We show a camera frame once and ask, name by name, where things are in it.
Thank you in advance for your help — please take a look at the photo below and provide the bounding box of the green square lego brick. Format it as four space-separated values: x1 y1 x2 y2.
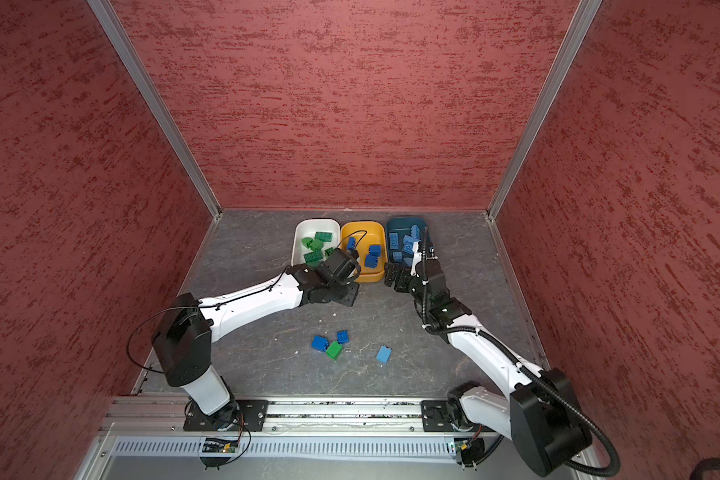
301 237 324 252

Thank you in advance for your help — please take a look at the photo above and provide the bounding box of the white plastic bin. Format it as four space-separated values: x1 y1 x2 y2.
290 218 340 265

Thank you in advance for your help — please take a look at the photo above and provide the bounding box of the dark teal plastic bin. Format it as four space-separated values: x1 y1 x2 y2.
386 216 430 267

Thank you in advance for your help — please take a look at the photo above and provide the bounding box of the yellow plastic bin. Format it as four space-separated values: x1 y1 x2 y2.
341 221 388 283

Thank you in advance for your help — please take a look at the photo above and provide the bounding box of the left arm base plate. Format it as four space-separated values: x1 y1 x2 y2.
183 400 269 432

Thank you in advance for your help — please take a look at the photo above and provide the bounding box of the bright green lego brick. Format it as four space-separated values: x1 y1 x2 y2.
325 341 343 360

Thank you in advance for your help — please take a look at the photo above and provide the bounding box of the light blue long lego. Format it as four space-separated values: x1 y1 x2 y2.
403 224 421 255

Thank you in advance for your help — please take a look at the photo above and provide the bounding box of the right aluminium corner post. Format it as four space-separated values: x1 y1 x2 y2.
487 0 603 223

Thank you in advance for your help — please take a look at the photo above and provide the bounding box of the aluminium corner post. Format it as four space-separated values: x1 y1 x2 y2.
487 0 603 223
87 0 223 221

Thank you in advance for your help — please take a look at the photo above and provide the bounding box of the left aluminium corner post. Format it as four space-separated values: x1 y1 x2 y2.
87 0 223 221

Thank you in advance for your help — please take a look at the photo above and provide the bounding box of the dark blue square lego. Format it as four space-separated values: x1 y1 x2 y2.
311 335 330 352

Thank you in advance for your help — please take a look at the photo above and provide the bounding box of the green studded lego brick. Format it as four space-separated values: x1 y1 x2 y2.
314 231 333 242

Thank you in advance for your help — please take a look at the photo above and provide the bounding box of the green eight-stud lego brick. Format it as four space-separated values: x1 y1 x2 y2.
303 250 324 265

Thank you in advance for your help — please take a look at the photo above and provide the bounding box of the aluminium front rail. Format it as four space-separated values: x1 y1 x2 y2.
100 394 496 437

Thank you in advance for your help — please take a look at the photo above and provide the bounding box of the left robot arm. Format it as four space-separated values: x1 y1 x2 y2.
151 248 361 431

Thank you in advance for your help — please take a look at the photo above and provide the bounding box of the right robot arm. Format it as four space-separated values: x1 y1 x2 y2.
384 258 621 478

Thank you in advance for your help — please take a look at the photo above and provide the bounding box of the dark blue hollow lego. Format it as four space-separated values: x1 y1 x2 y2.
337 330 349 345

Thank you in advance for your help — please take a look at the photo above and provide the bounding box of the light blue small lego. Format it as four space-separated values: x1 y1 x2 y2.
376 345 392 364

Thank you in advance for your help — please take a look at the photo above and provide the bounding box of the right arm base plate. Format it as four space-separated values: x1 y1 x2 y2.
421 398 509 434

